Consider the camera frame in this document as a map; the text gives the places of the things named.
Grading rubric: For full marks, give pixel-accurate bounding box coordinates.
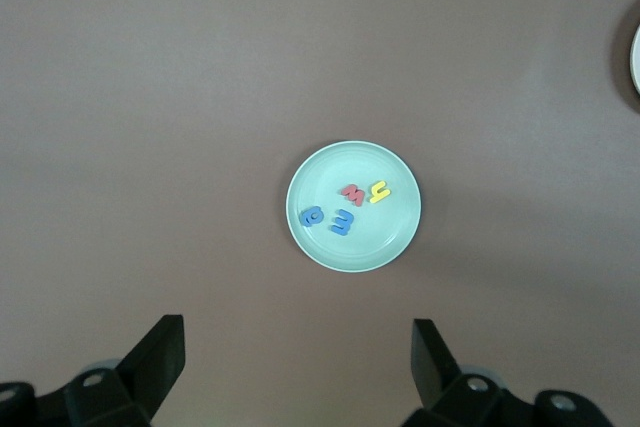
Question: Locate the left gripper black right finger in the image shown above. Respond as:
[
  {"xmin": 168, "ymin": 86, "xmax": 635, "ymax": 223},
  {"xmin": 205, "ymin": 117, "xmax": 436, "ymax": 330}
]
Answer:
[{"xmin": 402, "ymin": 318, "xmax": 626, "ymax": 427}]

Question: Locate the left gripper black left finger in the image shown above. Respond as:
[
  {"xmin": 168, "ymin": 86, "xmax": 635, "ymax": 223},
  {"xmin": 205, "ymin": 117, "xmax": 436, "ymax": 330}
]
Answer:
[{"xmin": 0, "ymin": 314, "xmax": 187, "ymax": 427}]

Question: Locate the blue foam letter e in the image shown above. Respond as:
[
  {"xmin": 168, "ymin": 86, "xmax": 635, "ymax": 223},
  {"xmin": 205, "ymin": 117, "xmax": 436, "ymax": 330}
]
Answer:
[{"xmin": 330, "ymin": 208, "xmax": 357, "ymax": 238}]

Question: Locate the small yellow foam letter h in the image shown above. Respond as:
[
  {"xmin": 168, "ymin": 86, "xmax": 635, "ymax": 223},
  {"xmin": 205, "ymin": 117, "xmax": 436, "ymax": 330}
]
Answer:
[{"xmin": 368, "ymin": 180, "xmax": 391, "ymax": 205}]

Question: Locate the red foam letter m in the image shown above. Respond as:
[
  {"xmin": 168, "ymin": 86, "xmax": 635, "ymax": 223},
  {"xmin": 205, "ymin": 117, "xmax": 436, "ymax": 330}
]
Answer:
[{"xmin": 341, "ymin": 183, "xmax": 366, "ymax": 209}]

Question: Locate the blue foam letter a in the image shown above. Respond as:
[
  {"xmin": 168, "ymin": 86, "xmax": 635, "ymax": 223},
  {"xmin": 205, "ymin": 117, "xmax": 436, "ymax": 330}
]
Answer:
[{"xmin": 298, "ymin": 205, "xmax": 325, "ymax": 228}]

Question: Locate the green plate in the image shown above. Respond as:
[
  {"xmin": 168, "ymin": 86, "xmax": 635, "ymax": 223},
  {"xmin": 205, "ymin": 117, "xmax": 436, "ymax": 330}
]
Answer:
[{"xmin": 285, "ymin": 140, "xmax": 423, "ymax": 274}]

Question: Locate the beige plate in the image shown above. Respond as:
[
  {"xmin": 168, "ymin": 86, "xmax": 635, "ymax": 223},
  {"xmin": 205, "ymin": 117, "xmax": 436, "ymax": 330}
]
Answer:
[{"xmin": 629, "ymin": 22, "xmax": 640, "ymax": 96}]

